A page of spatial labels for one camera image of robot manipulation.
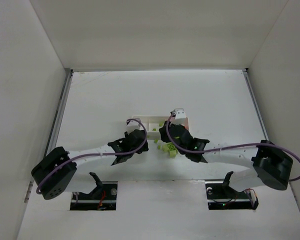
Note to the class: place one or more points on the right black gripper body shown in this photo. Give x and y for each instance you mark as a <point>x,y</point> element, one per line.
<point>170,133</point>

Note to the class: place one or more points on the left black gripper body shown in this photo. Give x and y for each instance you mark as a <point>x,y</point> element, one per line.
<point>139,139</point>

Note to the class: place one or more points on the large green lego block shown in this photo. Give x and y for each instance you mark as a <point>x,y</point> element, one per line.
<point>170,149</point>

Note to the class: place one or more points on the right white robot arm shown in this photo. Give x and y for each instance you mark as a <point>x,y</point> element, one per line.
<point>264,163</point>

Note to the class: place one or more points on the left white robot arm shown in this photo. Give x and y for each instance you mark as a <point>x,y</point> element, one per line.
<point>56,170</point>

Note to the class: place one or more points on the white three-compartment tray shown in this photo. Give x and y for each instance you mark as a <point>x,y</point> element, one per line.
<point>151,122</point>

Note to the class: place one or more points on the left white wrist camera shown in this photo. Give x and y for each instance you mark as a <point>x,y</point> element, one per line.
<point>133,124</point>

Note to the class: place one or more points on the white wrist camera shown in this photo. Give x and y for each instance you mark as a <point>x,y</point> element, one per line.
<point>133,124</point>
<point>178,116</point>

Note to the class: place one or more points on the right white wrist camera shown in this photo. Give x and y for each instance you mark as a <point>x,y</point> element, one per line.
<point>178,116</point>

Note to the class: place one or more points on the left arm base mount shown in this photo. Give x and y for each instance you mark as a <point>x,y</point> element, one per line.
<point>103,196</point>

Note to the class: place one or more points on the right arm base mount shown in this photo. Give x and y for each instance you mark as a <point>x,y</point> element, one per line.
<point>222,197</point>

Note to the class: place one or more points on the right aluminium rail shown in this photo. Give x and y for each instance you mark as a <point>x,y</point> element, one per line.
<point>257,109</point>

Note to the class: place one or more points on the aluminium rail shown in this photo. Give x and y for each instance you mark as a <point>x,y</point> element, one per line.
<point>57,121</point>
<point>257,109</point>

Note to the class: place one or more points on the left aluminium rail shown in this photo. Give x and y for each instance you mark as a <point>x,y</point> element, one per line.
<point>57,121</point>

